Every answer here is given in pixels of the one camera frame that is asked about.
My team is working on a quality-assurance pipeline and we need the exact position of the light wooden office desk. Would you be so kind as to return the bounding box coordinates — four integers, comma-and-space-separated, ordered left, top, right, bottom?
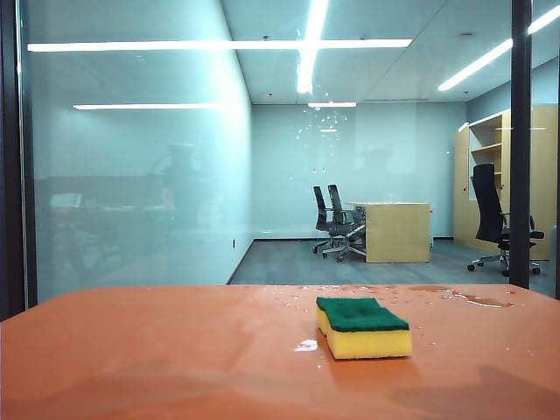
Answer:
346, 201, 435, 264

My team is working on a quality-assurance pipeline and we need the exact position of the dark glass wall edge frame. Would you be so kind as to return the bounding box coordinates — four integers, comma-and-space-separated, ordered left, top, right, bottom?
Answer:
0, 0, 39, 323

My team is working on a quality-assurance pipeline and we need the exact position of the black high-back office chair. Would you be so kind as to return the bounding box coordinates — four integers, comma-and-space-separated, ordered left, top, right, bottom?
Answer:
466, 163, 546, 277

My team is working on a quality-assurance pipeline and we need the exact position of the black mesh office chair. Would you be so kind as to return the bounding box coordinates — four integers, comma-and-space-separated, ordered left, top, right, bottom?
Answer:
322, 183, 368, 263
311, 185, 347, 256

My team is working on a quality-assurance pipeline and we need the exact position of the black vertical frame post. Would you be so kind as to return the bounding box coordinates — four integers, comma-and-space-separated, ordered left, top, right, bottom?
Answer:
509, 0, 534, 291

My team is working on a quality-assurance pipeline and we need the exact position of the clear glass wall pane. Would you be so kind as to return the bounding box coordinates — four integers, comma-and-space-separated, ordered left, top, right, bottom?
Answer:
17, 0, 560, 303

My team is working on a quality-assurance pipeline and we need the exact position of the long ceiling light strip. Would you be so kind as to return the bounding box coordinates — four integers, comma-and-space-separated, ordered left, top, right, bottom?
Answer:
295, 0, 330, 95
437, 38, 515, 93
526, 3, 560, 36

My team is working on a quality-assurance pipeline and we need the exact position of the yellow sponge with green scourer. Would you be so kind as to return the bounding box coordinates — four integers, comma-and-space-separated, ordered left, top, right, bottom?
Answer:
316, 296, 414, 361

